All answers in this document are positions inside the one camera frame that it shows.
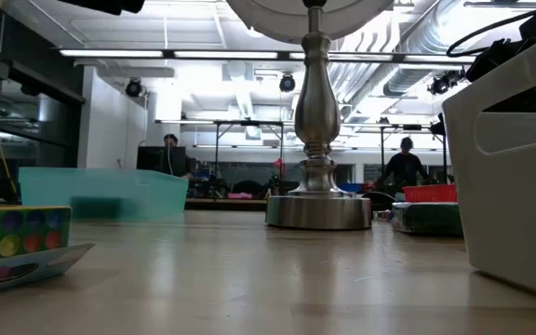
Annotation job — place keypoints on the teal translucent plastic bin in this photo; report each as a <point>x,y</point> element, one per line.
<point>100,186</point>

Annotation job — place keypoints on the black aluminium table frame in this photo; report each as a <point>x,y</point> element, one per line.
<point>226,205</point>

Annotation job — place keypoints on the black background table frame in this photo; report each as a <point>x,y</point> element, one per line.
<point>412,126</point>
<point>249,123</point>

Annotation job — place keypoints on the person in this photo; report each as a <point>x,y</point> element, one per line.
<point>405,167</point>
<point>170,139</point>

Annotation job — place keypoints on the ceiling light strip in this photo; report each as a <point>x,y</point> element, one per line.
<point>110,53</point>
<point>435,58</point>
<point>226,54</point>

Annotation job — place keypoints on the silver lamp with white shade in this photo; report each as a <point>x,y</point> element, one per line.
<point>317,107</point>

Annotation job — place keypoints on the yellow green crayon box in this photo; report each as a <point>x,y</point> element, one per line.
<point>17,232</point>
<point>428,218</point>

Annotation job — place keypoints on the light grey plastic bin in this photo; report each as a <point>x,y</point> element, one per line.
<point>510,209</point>

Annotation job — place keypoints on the black rounded object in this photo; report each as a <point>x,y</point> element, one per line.
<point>379,200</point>

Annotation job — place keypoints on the red plastic basket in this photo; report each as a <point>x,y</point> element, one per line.
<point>431,193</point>

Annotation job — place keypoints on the black computer monitor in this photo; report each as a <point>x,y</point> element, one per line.
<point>154,160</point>

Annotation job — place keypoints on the black ceiling spotlight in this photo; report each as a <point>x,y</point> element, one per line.
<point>445,83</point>
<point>133,87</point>
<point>287,83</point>

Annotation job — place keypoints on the pink background tray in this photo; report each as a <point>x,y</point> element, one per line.
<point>240,196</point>

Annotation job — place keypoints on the blue background bin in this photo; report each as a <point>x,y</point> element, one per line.
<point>349,187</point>

